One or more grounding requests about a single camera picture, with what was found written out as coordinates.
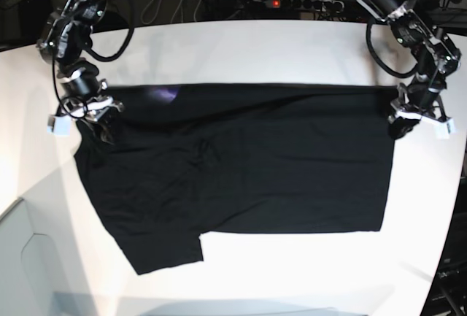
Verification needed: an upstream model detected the grey table frame panel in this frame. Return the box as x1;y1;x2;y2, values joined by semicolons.
1;199;98;315

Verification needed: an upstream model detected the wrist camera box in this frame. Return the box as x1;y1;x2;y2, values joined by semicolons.
47;115;72;136
435;118;457;139

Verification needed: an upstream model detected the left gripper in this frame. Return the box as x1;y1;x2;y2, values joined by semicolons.
388;99;444;139

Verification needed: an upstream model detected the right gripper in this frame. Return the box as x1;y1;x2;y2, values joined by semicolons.
63;96;125;123

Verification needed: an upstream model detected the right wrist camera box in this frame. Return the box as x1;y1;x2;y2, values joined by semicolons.
47;115;72;136

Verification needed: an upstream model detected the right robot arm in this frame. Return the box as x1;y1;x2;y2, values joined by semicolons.
36;0;135;124

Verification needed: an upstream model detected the black power strip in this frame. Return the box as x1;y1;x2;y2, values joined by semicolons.
251;0;409;21

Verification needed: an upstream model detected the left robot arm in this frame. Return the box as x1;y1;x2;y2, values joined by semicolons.
356;0;461;139

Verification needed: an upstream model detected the black T-shirt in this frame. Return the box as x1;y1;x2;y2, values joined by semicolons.
74;84;397;274

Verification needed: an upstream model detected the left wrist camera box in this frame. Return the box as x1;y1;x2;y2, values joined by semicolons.
435;118;457;139

